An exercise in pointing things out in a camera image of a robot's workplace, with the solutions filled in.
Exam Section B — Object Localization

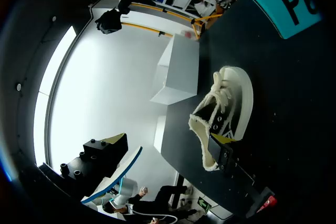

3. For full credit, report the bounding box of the white shoebox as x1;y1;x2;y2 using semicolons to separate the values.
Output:
150;34;200;105

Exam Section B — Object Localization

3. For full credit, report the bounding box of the black shoe with white laces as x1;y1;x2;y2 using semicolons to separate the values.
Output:
188;66;254;172

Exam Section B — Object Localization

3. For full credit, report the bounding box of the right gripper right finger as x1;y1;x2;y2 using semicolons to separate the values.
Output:
208;133;256;199

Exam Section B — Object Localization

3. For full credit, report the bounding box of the insole blue and black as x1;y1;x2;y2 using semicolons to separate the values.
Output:
80;145;143;204

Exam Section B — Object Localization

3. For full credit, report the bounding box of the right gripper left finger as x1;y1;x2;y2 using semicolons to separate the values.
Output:
59;133;129;198

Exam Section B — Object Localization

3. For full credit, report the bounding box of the white cable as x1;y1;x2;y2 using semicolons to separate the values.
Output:
130;207;179;223

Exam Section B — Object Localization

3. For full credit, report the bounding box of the person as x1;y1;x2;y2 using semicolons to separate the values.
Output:
103;185;206;222

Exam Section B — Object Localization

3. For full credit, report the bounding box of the teal box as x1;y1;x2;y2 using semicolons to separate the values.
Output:
223;0;323;40

